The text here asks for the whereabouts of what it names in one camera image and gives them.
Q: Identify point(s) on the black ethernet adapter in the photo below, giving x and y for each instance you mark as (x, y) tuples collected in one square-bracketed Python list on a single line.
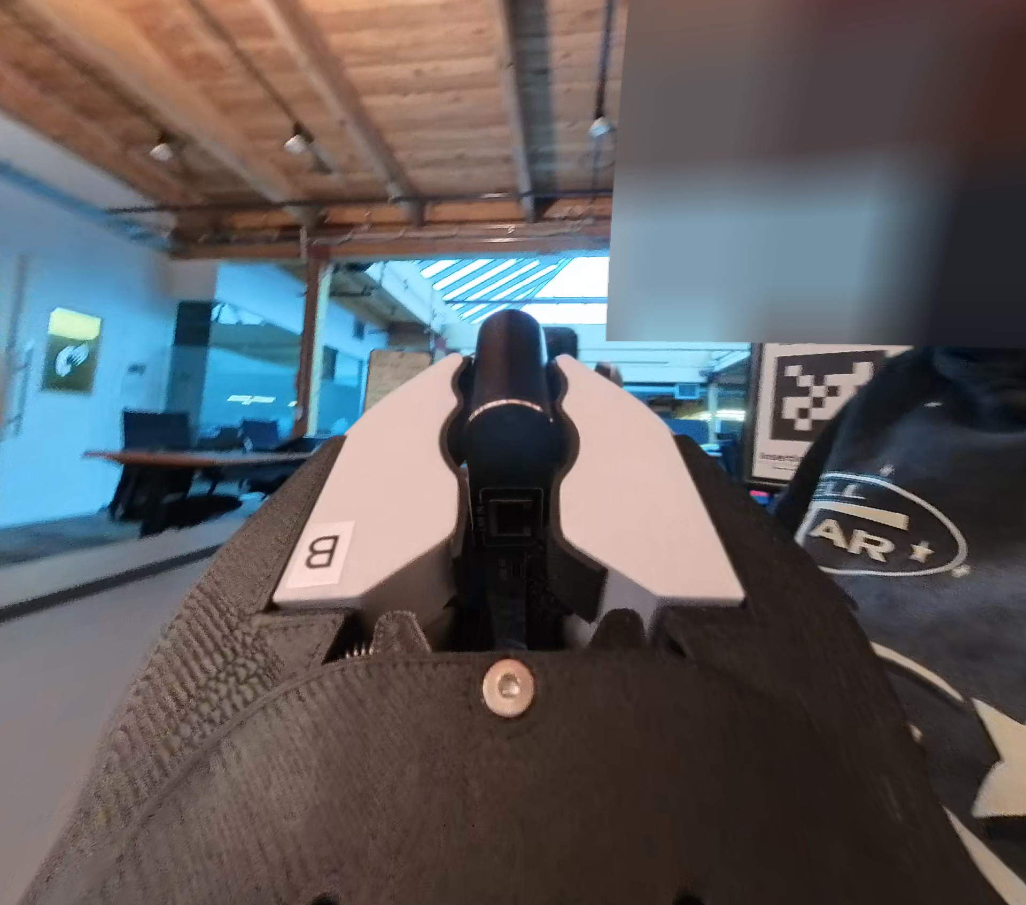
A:
[(513, 368)]

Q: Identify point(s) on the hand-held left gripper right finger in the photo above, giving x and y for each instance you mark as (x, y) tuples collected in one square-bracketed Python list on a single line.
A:
[(641, 512)]

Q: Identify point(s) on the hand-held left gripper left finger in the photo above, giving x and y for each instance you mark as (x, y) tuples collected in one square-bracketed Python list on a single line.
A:
[(385, 504)]

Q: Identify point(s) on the phone symbol wall sign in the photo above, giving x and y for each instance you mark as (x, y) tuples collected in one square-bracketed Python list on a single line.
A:
[(72, 352)]

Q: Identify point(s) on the wooden office desk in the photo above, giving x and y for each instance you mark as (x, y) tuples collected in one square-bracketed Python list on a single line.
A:
[(192, 460)]

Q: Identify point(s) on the framed marker sign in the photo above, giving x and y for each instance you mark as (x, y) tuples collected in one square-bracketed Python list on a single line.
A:
[(809, 400)]

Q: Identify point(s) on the handwritten whiteboard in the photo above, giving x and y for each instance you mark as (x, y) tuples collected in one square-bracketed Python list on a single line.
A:
[(397, 384)]

